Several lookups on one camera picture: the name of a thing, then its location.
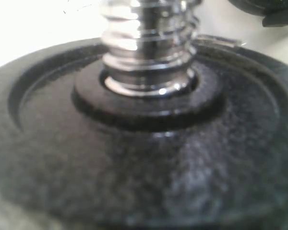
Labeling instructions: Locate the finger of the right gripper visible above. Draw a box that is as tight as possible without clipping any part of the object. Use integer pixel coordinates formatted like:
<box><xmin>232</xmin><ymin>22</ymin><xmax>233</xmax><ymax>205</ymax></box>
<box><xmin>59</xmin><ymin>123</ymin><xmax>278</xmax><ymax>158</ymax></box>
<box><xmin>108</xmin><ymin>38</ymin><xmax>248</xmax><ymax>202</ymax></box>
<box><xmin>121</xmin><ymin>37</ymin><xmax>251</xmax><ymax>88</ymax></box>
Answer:
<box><xmin>229</xmin><ymin>0</ymin><xmax>288</xmax><ymax>27</ymax></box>

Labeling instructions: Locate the black weight plate end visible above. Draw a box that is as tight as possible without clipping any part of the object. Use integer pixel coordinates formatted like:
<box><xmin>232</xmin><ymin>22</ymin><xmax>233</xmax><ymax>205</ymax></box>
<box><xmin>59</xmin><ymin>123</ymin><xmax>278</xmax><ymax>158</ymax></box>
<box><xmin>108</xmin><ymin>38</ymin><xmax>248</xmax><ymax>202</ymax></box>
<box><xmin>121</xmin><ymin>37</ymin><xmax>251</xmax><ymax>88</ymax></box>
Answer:
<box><xmin>0</xmin><ymin>39</ymin><xmax>288</xmax><ymax>230</ymax></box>

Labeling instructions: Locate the chrome threaded dumbbell bar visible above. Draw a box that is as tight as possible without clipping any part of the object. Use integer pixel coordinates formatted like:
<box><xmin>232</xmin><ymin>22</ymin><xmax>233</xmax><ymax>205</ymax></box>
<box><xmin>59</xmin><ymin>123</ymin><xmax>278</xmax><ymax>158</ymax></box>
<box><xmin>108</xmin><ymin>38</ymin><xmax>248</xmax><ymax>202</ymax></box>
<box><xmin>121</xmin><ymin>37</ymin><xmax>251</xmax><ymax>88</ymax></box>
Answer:
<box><xmin>100</xmin><ymin>0</ymin><xmax>200</xmax><ymax>97</ymax></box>

